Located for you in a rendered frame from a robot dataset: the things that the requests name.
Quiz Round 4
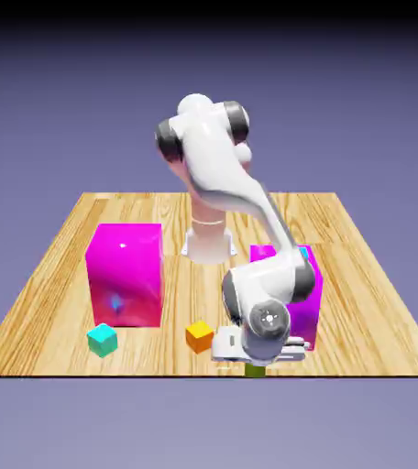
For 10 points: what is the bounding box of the large magenta box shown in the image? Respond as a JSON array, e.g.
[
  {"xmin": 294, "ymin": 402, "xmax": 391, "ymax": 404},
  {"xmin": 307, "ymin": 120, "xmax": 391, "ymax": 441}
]
[{"xmin": 248, "ymin": 244, "xmax": 325, "ymax": 353}]

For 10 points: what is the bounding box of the small teal cube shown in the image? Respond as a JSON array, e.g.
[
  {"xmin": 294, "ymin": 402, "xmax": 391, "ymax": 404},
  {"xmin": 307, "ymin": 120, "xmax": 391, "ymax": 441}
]
[{"xmin": 86, "ymin": 322, "xmax": 119, "ymax": 359}]

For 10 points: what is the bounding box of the small orange cube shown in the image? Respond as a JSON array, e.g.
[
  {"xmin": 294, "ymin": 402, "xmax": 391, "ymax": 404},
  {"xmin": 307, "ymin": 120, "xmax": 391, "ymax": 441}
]
[{"xmin": 184, "ymin": 320, "xmax": 215, "ymax": 355}]

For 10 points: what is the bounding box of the large pink box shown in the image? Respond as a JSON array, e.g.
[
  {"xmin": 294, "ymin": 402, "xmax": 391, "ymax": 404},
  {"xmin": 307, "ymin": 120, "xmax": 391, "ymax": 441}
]
[{"xmin": 84, "ymin": 222, "xmax": 166, "ymax": 329}]

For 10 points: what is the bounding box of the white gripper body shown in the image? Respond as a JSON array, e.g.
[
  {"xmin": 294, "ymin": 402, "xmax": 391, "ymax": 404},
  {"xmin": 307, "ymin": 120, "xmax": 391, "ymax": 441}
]
[{"xmin": 211, "ymin": 325, "xmax": 312, "ymax": 365}]

